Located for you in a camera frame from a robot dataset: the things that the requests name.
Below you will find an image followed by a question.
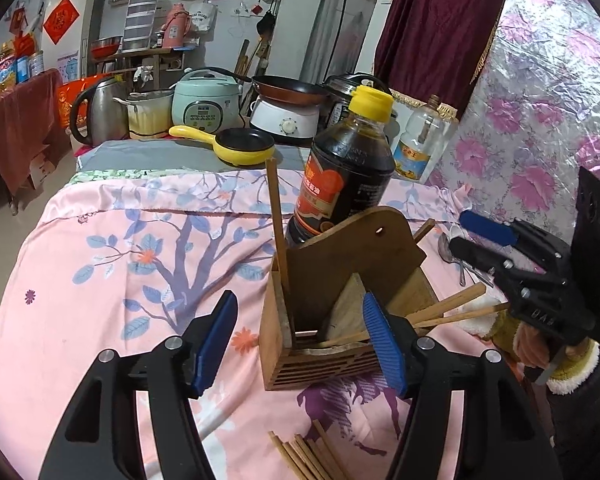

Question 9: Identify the grey table cover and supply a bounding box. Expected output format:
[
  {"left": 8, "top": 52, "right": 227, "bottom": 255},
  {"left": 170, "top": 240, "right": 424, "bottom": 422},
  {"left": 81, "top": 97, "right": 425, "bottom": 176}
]
[{"left": 76, "top": 136, "right": 313, "bottom": 175}]

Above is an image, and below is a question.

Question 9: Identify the yellow-green cloth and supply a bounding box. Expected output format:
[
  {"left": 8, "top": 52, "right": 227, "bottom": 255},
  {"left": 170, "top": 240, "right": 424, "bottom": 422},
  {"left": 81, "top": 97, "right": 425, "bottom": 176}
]
[{"left": 457, "top": 310, "right": 523, "bottom": 361}]

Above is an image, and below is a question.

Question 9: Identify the yellow frying pan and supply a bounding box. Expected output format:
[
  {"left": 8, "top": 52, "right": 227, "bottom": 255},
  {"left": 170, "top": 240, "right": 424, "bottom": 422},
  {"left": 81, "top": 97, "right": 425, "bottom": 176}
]
[{"left": 168, "top": 125, "right": 276, "bottom": 167}]

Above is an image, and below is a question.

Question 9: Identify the stacked container green lid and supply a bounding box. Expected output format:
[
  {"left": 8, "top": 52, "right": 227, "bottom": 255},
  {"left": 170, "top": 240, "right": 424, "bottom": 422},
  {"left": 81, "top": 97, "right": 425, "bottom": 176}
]
[{"left": 122, "top": 0, "right": 162, "bottom": 52}]

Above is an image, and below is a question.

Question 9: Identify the black pressure cooker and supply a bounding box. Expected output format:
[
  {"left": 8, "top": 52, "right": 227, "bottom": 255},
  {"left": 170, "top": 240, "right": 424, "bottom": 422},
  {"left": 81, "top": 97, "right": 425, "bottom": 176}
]
[{"left": 322, "top": 74, "right": 398, "bottom": 136}]

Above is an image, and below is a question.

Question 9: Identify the red diamond fridge poster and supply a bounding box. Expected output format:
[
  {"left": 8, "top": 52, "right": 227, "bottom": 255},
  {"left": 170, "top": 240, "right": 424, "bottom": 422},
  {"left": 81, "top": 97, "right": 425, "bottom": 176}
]
[{"left": 42, "top": 0, "right": 84, "bottom": 45}]

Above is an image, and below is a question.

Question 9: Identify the dark soy sauce bottle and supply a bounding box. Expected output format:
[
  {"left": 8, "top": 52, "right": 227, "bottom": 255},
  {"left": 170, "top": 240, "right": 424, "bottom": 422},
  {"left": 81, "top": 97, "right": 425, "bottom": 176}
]
[{"left": 285, "top": 85, "right": 397, "bottom": 248}]

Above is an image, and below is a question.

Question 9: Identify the steel electric kettle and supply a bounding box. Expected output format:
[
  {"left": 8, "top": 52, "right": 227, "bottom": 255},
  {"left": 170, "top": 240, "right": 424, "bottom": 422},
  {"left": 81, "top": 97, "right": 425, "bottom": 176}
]
[{"left": 70, "top": 75, "right": 131, "bottom": 147}]

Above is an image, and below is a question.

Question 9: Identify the orange gift box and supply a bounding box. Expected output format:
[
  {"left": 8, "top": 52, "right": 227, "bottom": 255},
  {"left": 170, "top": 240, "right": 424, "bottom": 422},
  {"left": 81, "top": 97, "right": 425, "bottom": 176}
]
[{"left": 56, "top": 74, "right": 113, "bottom": 131}]

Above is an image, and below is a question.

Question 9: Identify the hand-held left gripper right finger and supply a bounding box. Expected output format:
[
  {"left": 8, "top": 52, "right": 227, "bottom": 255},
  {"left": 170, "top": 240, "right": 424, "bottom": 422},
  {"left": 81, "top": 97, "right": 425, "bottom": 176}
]
[{"left": 362, "top": 292, "right": 563, "bottom": 480}]

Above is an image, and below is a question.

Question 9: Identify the pink printed tablecloth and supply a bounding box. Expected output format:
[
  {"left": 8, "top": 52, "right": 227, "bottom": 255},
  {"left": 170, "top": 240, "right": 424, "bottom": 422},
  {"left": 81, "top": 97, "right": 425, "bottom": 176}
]
[{"left": 0, "top": 167, "right": 531, "bottom": 480}]

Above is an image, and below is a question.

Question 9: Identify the yellow oil bottle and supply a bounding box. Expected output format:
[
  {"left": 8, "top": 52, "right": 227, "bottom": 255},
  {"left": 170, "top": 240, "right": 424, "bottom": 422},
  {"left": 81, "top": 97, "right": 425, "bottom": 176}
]
[{"left": 0, "top": 42, "right": 18, "bottom": 93}]

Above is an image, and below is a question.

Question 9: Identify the wooden utensil holder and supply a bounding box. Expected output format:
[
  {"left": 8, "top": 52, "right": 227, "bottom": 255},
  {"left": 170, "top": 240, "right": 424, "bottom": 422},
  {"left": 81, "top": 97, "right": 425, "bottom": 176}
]
[{"left": 258, "top": 206, "right": 438, "bottom": 392}]

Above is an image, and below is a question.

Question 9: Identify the cardboard box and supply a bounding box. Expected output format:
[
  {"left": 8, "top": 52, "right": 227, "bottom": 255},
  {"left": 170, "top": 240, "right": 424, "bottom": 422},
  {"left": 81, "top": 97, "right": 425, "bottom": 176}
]
[{"left": 27, "top": 145, "right": 56, "bottom": 191}]

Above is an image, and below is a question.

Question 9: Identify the pile of wooden chopsticks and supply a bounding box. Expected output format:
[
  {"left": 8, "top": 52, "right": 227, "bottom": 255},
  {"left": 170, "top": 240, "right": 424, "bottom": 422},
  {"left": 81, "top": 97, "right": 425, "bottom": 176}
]
[{"left": 269, "top": 420, "right": 353, "bottom": 480}]

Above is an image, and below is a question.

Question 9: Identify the pale yellow cooking pot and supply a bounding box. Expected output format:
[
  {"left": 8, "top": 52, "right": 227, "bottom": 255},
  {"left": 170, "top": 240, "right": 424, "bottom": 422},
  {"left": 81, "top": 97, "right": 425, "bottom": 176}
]
[{"left": 112, "top": 89, "right": 175, "bottom": 141}]

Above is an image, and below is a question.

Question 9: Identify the clear cooking oil bottle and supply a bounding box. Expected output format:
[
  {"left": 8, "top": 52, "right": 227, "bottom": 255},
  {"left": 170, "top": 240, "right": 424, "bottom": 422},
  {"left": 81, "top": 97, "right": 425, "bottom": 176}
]
[{"left": 393, "top": 94, "right": 458, "bottom": 183}]

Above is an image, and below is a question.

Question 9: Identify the floral plastic sheet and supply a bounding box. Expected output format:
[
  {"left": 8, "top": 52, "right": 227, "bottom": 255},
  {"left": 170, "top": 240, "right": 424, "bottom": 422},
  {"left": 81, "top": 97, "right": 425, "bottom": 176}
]
[{"left": 427, "top": 0, "right": 600, "bottom": 281}]

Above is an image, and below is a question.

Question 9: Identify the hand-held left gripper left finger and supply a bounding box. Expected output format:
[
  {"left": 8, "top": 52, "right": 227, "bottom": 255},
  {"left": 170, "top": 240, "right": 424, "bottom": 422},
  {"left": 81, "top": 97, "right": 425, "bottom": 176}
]
[{"left": 39, "top": 290, "right": 239, "bottom": 480}]

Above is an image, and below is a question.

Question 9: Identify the person's right hand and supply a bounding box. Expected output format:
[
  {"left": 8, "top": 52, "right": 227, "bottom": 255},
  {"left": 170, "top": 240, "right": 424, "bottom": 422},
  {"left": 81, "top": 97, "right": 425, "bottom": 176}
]
[{"left": 514, "top": 324, "right": 600, "bottom": 396}]

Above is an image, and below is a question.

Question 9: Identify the light green rice cooker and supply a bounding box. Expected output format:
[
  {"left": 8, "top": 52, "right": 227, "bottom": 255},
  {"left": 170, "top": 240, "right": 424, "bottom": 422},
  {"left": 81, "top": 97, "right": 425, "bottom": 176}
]
[{"left": 171, "top": 67, "right": 244, "bottom": 133}]

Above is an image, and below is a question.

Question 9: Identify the metal spoon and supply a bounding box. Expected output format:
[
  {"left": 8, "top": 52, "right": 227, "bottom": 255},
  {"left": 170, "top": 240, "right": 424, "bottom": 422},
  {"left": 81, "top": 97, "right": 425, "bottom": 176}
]
[{"left": 437, "top": 232, "right": 468, "bottom": 286}]

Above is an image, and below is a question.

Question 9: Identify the pink thermos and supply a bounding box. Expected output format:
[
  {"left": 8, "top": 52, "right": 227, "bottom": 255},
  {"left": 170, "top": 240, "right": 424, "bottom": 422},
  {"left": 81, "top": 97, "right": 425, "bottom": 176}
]
[{"left": 160, "top": 2, "right": 190, "bottom": 48}]

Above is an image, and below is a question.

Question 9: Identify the copper frying pan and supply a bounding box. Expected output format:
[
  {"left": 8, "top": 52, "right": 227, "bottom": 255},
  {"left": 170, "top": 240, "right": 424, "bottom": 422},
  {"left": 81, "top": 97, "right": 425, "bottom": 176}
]
[{"left": 215, "top": 69, "right": 329, "bottom": 107}]

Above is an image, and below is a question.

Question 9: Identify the grey curtain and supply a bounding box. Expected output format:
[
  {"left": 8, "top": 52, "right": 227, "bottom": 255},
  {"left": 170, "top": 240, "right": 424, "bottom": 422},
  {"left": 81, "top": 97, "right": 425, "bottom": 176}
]
[{"left": 300, "top": 0, "right": 386, "bottom": 91}]

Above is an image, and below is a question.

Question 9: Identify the bamboo chopstick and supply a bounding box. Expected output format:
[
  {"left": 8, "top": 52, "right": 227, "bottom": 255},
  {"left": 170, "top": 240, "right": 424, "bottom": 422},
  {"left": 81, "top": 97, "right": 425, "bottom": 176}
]
[
  {"left": 415, "top": 301, "right": 511, "bottom": 331},
  {"left": 266, "top": 157, "right": 297, "bottom": 346},
  {"left": 405, "top": 281, "right": 488, "bottom": 323},
  {"left": 412, "top": 218, "right": 436, "bottom": 243}
]

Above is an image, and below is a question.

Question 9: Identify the red covered side table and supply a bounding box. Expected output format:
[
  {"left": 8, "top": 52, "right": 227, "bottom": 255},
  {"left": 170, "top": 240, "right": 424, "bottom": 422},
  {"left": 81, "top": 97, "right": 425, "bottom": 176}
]
[{"left": 0, "top": 67, "right": 63, "bottom": 211}]

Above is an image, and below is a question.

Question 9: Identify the red steel basin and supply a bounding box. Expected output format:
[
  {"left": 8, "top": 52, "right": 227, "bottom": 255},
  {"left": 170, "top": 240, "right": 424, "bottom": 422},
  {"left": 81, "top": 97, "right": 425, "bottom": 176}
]
[{"left": 90, "top": 36, "right": 123, "bottom": 59}]

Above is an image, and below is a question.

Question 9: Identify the maroon curtain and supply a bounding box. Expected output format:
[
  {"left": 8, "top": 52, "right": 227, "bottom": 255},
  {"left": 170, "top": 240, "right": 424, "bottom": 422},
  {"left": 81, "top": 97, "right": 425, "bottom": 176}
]
[{"left": 373, "top": 0, "right": 515, "bottom": 121}]

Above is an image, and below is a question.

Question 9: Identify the person's right forearm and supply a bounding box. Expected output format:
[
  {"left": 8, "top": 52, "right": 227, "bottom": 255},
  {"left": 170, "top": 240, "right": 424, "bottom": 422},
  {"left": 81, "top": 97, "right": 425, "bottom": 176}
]
[{"left": 522, "top": 360, "right": 600, "bottom": 480}]

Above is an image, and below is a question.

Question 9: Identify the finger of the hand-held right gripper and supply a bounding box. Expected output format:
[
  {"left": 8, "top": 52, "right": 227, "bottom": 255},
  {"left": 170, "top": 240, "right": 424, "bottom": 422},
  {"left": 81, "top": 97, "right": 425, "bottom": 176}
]
[
  {"left": 448, "top": 236, "right": 536, "bottom": 286},
  {"left": 459, "top": 210, "right": 571, "bottom": 261}
]

